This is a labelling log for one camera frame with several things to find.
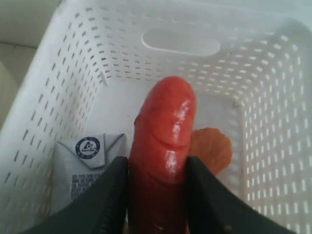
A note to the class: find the white perforated plastic basket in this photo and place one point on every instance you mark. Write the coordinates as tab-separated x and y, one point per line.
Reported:
86	67

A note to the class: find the red sausage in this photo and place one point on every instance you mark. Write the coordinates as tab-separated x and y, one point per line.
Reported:
157	161

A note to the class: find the fried chicken piece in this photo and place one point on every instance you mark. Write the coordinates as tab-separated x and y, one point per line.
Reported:
212	147

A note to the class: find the blue white milk carton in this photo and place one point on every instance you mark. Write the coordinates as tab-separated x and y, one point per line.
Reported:
78	162

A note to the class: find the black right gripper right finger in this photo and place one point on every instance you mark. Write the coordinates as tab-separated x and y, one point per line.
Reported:
213	209

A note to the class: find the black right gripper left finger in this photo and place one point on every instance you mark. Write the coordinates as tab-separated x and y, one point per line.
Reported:
100	210

